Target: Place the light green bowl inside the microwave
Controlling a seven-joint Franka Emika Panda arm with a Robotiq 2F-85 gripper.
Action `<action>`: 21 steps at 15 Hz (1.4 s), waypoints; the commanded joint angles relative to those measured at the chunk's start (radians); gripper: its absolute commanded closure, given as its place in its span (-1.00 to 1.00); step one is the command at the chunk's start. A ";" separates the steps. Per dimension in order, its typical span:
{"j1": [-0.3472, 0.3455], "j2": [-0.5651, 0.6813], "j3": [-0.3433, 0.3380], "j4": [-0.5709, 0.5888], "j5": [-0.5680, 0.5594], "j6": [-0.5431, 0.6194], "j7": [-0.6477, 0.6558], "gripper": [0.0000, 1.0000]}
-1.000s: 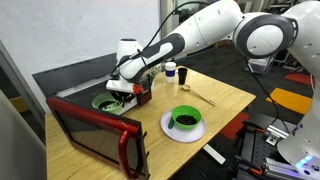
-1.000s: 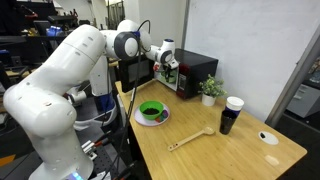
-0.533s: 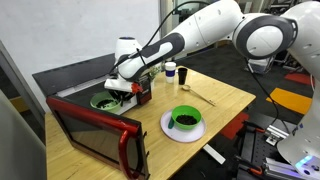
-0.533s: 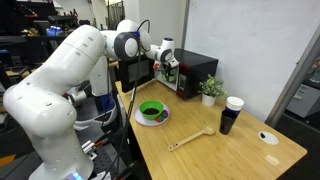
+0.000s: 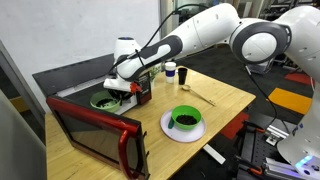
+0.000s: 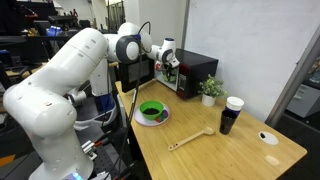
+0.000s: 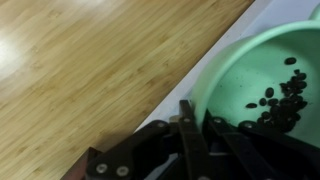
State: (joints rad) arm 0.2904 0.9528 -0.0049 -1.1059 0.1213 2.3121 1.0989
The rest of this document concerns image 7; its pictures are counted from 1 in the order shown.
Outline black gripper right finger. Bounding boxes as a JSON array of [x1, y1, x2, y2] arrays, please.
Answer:
[[203, 110, 320, 180]]

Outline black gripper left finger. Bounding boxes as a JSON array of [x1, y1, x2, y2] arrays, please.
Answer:
[[84, 99, 214, 180]]

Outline light green bowl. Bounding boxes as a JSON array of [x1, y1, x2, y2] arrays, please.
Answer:
[[191, 4, 320, 149]]

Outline scattered coffee beans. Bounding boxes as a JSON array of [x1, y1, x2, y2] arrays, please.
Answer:
[[245, 57, 308, 133]]

